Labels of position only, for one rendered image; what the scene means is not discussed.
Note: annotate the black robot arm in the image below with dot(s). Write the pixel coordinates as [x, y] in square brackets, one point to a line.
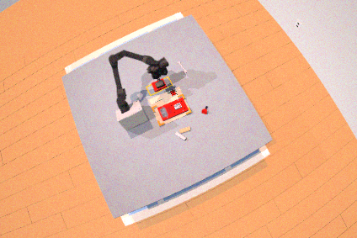
[154, 67]

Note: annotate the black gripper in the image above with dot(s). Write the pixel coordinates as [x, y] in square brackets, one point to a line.
[159, 83]

